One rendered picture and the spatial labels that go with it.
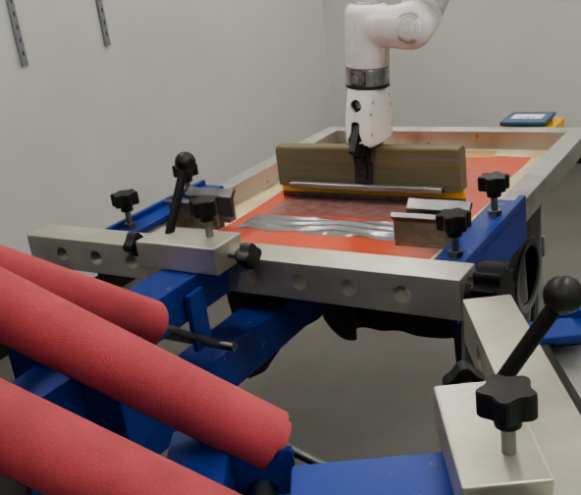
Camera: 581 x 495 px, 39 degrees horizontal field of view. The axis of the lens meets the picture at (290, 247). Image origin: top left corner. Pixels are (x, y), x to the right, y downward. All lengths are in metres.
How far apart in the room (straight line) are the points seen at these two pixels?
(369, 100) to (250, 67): 3.33
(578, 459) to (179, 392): 0.29
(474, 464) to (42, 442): 0.27
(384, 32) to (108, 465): 0.98
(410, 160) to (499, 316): 0.63
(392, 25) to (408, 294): 0.54
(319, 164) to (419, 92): 3.75
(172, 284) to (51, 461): 0.51
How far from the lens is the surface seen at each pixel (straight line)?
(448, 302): 0.92
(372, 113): 1.40
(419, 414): 2.60
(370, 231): 1.31
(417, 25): 1.34
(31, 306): 0.62
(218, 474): 0.62
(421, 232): 1.17
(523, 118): 1.92
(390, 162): 1.43
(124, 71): 3.89
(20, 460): 0.52
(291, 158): 1.52
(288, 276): 1.01
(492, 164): 1.64
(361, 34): 1.38
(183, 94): 4.21
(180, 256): 1.01
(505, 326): 0.80
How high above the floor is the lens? 1.41
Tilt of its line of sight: 20 degrees down
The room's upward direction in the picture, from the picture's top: 8 degrees counter-clockwise
